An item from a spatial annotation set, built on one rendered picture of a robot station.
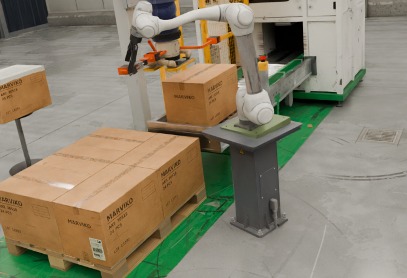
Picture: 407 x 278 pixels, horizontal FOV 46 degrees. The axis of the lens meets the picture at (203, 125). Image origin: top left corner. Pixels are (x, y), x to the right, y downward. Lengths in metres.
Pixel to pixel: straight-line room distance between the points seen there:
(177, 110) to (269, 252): 1.41
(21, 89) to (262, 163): 2.54
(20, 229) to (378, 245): 2.43
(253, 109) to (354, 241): 1.15
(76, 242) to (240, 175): 1.19
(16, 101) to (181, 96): 1.69
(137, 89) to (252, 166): 2.08
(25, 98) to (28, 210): 1.70
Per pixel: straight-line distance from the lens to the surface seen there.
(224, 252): 3.39
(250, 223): 3.56
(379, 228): 3.62
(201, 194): 3.96
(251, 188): 3.39
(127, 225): 3.21
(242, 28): 2.87
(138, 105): 5.08
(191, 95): 3.88
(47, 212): 3.33
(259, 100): 3.00
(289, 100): 5.38
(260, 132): 3.18
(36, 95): 5.00
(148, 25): 2.74
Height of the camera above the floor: 1.95
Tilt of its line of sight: 20 degrees down
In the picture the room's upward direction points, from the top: 7 degrees counter-clockwise
